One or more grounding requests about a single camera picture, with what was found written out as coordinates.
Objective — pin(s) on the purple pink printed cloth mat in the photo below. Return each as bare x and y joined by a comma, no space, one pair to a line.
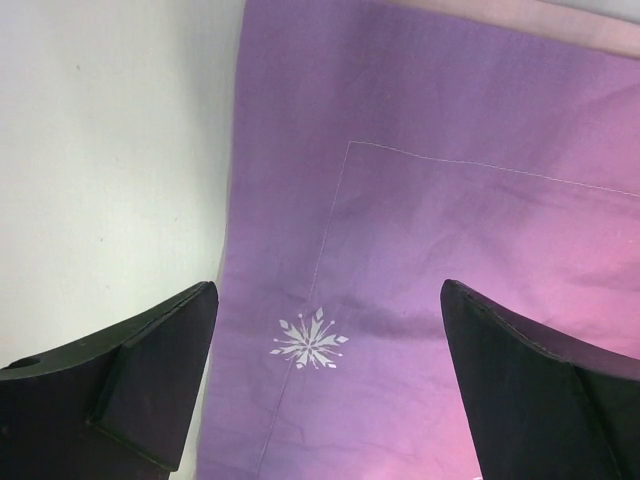
378,152

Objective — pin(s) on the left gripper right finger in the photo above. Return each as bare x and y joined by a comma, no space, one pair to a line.
540,404

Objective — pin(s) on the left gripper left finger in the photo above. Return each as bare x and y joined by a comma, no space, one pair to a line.
116,404

